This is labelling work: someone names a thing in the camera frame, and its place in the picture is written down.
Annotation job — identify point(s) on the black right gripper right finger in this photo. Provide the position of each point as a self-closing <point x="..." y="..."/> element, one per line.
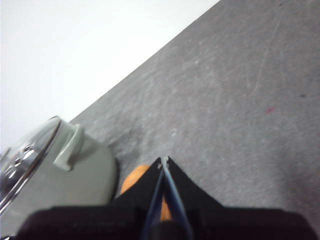
<point x="225" y="225"/>

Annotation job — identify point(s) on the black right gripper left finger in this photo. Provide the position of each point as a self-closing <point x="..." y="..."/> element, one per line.
<point x="100" y="222"/>

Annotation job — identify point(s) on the brown potato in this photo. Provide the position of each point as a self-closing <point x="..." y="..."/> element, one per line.
<point x="133" y="178"/>

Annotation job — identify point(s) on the glass lid with green knob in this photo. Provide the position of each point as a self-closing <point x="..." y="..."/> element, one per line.
<point x="27" y="150"/>

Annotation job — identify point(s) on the pale green electric pot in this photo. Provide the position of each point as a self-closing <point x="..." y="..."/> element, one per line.
<point x="85" y="180"/>

